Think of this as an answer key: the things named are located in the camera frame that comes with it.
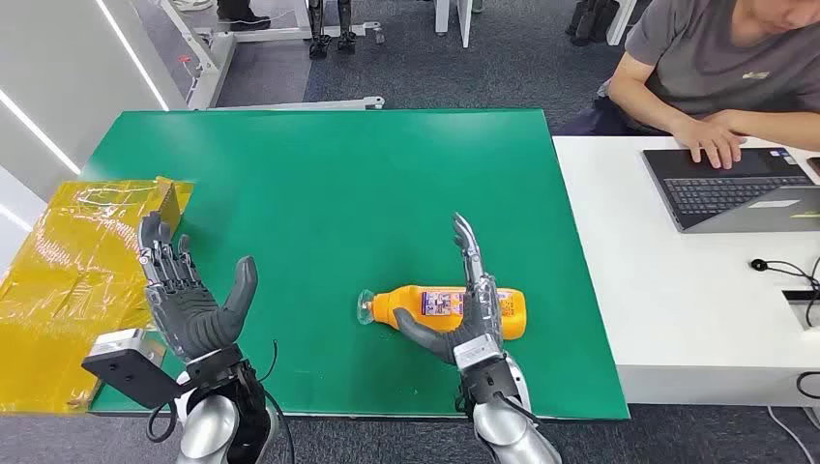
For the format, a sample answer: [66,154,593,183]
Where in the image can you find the white table leg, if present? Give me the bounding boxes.
[434,0,474,49]

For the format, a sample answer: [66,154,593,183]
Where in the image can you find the white floor cable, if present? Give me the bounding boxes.
[767,406,818,464]

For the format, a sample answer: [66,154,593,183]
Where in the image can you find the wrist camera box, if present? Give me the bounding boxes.
[81,328,193,411]
[452,333,506,373]

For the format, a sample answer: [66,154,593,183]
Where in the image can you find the black cable with round plug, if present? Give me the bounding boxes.
[750,257,820,331]

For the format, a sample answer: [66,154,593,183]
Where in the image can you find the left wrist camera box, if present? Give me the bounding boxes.
[81,328,193,411]

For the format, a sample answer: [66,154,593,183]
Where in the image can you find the black robot leg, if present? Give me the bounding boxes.
[336,0,358,56]
[306,0,334,61]

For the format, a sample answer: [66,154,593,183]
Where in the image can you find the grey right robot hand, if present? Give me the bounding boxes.
[392,212,505,367]

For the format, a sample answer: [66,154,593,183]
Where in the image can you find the white metal stand frame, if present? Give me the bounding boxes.
[153,0,387,112]

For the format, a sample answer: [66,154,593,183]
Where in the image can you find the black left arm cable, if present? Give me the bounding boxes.
[255,340,297,464]

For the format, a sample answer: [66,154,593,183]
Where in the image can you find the orange detergent bottle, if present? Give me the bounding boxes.
[356,284,528,342]

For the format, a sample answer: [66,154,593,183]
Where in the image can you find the white desk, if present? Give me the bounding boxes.
[551,135,820,408]

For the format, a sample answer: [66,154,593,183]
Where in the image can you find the green table mat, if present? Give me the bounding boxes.
[79,108,631,422]

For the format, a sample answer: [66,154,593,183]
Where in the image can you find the person's right hand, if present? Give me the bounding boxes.
[672,118,748,171]

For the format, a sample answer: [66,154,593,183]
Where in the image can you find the black shoes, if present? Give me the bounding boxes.
[216,0,273,33]

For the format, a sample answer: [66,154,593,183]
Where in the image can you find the yellow taped cardboard box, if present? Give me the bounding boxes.
[0,176,195,415]

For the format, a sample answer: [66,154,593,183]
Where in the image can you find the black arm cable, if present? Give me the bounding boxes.
[255,340,297,464]
[493,393,545,429]

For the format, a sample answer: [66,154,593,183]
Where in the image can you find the dark grey laptop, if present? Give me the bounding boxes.
[642,147,820,235]

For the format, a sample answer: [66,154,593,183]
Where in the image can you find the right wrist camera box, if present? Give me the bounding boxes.
[452,333,506,373]

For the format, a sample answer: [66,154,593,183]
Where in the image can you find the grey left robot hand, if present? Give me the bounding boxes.
[135,210,259,363]

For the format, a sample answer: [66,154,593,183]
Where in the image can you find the white slanted furniture leg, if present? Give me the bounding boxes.
[604,0,638,47]

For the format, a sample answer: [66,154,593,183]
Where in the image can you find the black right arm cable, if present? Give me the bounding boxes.
[493,393,545,429]

